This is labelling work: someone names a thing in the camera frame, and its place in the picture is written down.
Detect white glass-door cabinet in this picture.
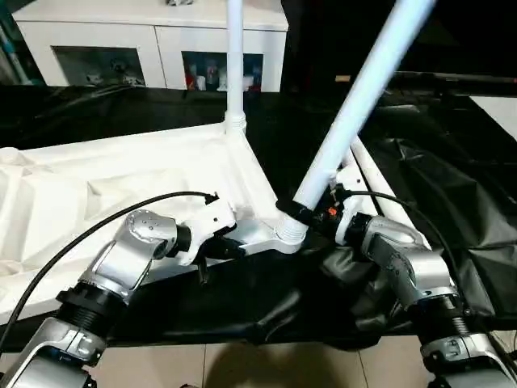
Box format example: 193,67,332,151
11,0,290,94

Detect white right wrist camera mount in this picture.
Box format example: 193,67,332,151
332,164,368,247

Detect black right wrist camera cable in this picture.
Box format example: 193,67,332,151
342,191,478,317

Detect white plastic table leg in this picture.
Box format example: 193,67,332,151
223,0,249,137
341,151,360,175
274,0,439,247
350,137,431,250

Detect black work mat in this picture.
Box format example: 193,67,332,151
0,82,517,352

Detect grey curtain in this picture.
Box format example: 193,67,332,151
0,15,25,86

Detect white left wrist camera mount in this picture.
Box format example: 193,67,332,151
176,196,237,268

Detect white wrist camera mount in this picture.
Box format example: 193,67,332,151
332,164,368,247
176,196,237,268

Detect white side board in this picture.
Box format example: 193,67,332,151
467,94,517,143

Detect white plastic table top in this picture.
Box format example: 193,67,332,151
0,120,310,325

